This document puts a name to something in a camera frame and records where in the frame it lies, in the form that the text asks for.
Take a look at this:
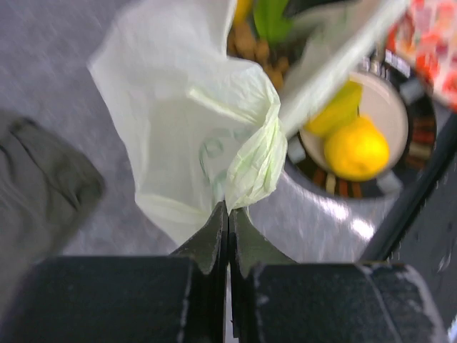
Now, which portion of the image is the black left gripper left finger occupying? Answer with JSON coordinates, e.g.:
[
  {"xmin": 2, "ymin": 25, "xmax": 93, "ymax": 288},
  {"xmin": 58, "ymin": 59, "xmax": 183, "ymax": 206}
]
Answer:
[{"xmin": 1, "ymin": 203, "xmax": 228, "ymax": 342}]

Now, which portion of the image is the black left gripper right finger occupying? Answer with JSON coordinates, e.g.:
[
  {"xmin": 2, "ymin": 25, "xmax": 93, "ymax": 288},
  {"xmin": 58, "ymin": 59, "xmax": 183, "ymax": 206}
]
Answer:
[{"xmin": 228, "ymin": 210, "xmax": 448, "ymax": 342}]

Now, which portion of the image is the pale green plastic bag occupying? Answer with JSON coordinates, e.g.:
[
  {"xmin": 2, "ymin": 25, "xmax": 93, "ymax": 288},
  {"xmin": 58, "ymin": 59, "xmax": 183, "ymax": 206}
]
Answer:
[{"xmin": 89, "ymin": 1, "xmax": 408, "ymax": 244}]

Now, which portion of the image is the yellow fake pear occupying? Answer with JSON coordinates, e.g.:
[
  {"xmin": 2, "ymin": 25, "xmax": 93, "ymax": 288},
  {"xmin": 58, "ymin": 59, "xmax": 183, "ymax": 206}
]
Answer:
[{"xmin": 323, "ymin": 116, "xmax": 390, "ymax": 182}]

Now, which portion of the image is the yellow fake starfruit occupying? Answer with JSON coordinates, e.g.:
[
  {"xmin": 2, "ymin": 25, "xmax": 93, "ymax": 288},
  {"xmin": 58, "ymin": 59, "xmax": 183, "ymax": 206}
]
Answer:
[{"xmin": 304, "ymin": 81, "xmax": 363, "ymax": 138}]

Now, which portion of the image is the brown fake walnuts cluster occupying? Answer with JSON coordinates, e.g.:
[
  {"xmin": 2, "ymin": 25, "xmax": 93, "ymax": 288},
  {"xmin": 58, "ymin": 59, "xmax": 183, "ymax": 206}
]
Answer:
[{"xmin": 227, "ymin": 21, "xmax": 290, "ymax": 91}]

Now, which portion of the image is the green fake leaf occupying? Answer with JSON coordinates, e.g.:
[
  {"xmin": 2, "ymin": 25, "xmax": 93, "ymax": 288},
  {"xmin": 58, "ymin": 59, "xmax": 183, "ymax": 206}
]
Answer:
[{"xmin": 253, "ymin": 0, "xmax": 293, "ymax": 44}]

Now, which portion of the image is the dark olive cloth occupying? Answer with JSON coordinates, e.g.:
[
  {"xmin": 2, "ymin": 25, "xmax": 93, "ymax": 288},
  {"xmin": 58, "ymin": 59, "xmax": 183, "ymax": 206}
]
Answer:
[{"xmin": 1, "ymin": 109, "xmax": 104, "ymax": 310}]

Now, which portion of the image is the cream plate with dark rim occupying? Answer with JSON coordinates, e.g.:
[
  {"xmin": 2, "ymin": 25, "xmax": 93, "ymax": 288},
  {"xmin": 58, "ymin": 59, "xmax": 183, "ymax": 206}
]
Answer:
[{"xmin": 287, "ymin": 50, "xmax": 437, "ymax": 199}]

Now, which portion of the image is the orange floral cloth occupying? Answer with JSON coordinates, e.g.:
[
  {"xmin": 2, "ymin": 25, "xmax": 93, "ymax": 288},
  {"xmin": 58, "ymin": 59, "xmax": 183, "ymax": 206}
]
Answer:
[{"xmin": 386, "ymin": 1, "xmax": 456, "ymax": 111}]

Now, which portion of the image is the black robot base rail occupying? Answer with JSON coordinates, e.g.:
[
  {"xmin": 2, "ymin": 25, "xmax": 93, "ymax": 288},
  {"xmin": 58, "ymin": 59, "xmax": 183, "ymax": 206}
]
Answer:
[{"xmin": 358, "ymin": 103, "xmax": 457, "ymax": 283}]

